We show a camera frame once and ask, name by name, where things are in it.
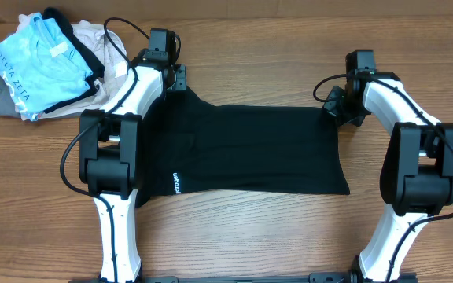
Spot beige folded garment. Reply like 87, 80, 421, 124
16, 14, 127, 109

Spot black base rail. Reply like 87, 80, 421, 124
68, 271, 419, 283

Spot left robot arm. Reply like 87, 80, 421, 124
79, 28, 186, 282

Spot light blue folded t-shirt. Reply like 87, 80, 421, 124
0, 13, 94, 121

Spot grey folded garment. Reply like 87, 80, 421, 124
0, 69, 97, 119

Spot black folded garment in pile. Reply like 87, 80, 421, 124
44, 7, 105, 114

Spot black polo shirt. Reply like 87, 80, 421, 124
136, 89, 350, 207

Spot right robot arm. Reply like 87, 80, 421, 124
309, 50, 453, 282

